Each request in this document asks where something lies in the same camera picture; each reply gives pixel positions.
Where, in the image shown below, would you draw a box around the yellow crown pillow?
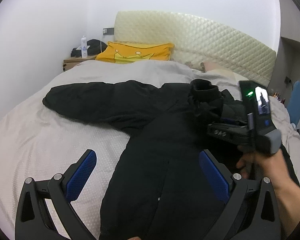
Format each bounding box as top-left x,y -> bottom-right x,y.
96,42 -> 174,64

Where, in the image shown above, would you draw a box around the white grey wardrobe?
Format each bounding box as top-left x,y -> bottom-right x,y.
275,0 -> 300,100

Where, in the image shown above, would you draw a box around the wall socket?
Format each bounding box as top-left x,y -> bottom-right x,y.
103,27 -> 115,36

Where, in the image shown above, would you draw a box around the blue chair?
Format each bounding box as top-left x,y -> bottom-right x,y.
287,81 -> 300,126

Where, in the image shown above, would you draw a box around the black puffer jacket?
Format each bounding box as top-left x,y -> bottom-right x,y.
42,78 -> 300,240

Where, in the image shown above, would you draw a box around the grey beige patchwork pillow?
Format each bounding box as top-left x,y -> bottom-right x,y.
200,61 -> 240,91

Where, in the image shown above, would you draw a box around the cream quilted headboard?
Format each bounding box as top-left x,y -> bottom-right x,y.
114,10 -> 276,86

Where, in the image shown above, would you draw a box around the bottles on side shelf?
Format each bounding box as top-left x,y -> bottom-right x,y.
272,92 -> 285,104

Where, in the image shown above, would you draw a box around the grey bed duvet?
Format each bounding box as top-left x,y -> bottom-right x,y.
0,60 -> 300,240

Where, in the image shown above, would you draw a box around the wooden nightstand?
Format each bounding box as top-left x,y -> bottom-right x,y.
62,55 -> 96,72

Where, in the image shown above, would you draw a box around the black bag on nightstand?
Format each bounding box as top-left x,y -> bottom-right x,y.
70,39 -> 107,57

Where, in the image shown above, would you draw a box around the person's right hand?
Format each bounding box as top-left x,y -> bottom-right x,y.
236,146 -> 292,190

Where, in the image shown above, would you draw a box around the person's right forearm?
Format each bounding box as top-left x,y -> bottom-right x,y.
273,179 -> 300,238

